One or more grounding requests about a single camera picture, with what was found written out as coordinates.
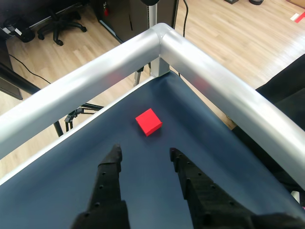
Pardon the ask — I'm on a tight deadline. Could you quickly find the silver metal table frame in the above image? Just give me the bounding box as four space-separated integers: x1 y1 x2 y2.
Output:
0 4 305 160

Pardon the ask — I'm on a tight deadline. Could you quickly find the red cube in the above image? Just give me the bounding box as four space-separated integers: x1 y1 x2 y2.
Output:
135 108 163 137

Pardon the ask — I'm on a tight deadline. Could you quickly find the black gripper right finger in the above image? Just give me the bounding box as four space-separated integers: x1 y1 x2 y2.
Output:
169 147 257 229

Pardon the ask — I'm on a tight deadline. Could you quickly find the dark table mat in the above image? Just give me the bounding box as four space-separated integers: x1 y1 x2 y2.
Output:
0 71 301 229

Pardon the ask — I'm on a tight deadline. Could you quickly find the black tripod stand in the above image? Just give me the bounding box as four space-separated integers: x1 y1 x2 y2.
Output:
53 102 105 138

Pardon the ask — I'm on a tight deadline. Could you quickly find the dark side cabinet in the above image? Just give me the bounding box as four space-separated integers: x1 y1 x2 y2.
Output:
0 42 41 101

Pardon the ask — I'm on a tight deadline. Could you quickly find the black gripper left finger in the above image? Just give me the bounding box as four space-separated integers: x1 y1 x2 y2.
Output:
70 143 131 229

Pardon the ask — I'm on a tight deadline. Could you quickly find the black office chair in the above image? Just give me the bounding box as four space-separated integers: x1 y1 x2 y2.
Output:
37 8 88 46

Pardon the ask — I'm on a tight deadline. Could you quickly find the black floor cable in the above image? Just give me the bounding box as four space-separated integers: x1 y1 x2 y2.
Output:
182 0 189 38
8 53 52 84

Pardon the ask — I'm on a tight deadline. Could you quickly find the black fabric chair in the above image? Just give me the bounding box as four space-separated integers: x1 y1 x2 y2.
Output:
232 54 305 191

